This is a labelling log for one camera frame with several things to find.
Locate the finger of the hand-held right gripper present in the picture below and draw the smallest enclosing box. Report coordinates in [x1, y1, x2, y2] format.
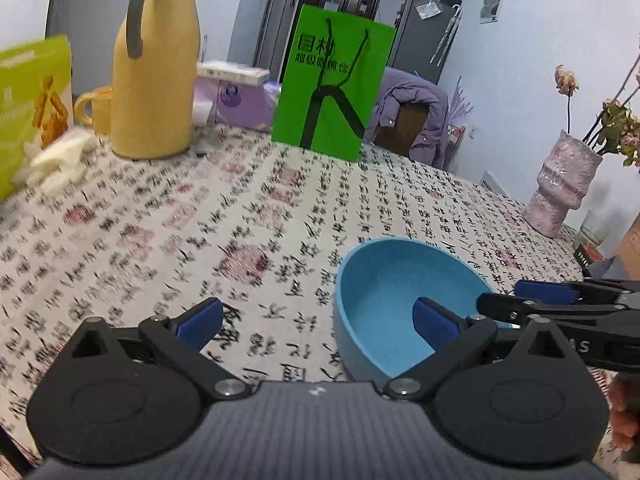
[514, 280, 640, 306]
[476, 292, 640, 330]

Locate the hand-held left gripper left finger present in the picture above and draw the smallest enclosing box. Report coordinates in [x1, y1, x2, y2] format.
[64, 296, 253, 402]

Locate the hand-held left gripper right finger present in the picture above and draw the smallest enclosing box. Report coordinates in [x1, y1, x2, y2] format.
[382, 296, 583, 402]

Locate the blue bowl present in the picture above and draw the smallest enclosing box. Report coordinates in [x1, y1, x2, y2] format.
[332, 238, 513, 383]

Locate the person's right hand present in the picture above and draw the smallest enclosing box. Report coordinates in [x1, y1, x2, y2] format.
[607, 374, 640, 453]

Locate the red black box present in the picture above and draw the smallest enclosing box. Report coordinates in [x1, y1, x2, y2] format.
[572, 244, 606, 267]

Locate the clear glass cup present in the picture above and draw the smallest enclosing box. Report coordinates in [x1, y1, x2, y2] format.
[580, 209, 612, 251]

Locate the wooden chair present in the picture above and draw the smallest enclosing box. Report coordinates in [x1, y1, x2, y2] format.
[374, 102, 426, 158]

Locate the bunch of dried pink flowers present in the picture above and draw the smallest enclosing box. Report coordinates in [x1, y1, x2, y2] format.
[554, 30, 640, 168]

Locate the white rubber glove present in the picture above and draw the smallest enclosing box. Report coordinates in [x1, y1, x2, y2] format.
[12, 130, 98, 196]

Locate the purple tissue pack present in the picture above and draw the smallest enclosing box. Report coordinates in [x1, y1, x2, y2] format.
[192, 74, 281, 133]

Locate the purple padded jacket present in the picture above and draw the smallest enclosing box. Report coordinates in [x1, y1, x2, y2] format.
[365, 66, 451, 171]

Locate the yellow mug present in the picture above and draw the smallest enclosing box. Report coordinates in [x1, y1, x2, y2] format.
[74, 85, 115, 135]

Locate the green paper bag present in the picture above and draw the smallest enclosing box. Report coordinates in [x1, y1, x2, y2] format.
[271, 4, 396, 162]

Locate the yellow thermos jug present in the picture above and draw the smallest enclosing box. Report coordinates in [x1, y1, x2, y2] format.
[111, 0, 201, 160]

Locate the white flat box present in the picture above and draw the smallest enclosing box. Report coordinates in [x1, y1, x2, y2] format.
[196, 60, 271, 85]

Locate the grey refrigerator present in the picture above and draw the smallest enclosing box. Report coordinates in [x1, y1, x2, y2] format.
[387, 0, 463, 86]

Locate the folded pale umbrella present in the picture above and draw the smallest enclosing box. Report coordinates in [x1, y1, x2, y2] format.
[430, 4, 462, 67]

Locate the yellow-green paper bag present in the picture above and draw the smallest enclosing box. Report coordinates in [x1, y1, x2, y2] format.
[0, 35, 76, 203]

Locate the grey interior door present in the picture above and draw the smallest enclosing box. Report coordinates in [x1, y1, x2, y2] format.
[250, 0, 301, 81]

